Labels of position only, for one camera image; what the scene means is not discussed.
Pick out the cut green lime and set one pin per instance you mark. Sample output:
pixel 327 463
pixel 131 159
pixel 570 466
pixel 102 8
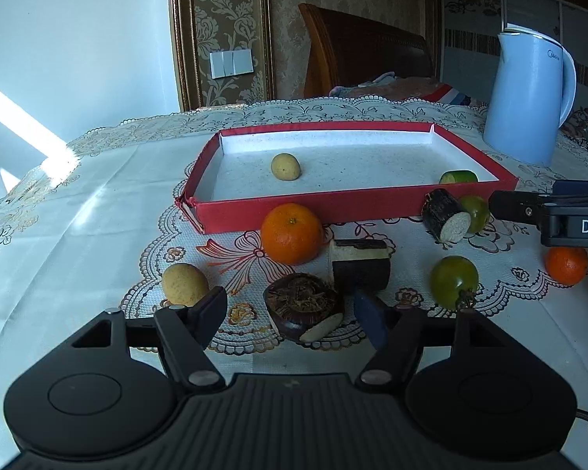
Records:
pixel 458 177

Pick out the wooden bed headboard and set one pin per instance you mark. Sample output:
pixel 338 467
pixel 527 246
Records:
pixel 367 54

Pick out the gold wall panel frame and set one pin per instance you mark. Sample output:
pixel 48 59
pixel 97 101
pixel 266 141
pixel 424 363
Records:
pixel 186 34

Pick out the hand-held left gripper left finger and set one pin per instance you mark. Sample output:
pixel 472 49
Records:
pixel 211 314

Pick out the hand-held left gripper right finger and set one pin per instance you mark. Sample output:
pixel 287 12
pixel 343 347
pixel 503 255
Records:
pixel 372 322

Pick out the patterned wardrobe sliding doors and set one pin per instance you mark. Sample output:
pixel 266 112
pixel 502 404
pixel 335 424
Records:
pixel 475 24

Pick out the red cardboard box tray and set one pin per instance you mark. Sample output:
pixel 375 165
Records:
pixel 372 208

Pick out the large orange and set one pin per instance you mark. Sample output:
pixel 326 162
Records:
pixel 291 233

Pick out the small orange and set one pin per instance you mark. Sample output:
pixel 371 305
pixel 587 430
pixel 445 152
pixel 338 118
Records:
pixel 566 266

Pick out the dark cut eggplant piece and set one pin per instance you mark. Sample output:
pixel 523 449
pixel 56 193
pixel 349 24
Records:
pixel 361 267

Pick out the small yellow potato in box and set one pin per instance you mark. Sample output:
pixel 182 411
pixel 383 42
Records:
pixel 285 166

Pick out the green round fruit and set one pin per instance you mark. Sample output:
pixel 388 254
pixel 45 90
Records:
pixel 476 211
pixel 453 281

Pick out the rumpled bedding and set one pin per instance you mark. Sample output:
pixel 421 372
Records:
pixel 402 90

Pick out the white wall light switch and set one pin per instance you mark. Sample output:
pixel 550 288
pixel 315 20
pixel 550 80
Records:
pixel 231 63

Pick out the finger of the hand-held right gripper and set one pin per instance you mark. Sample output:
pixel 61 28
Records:
pixel 514 204

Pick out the floral lace table mat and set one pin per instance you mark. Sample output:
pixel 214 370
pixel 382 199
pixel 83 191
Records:
pixel 235 254

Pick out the light blue electric kettle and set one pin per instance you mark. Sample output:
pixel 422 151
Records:
pixel 527 103

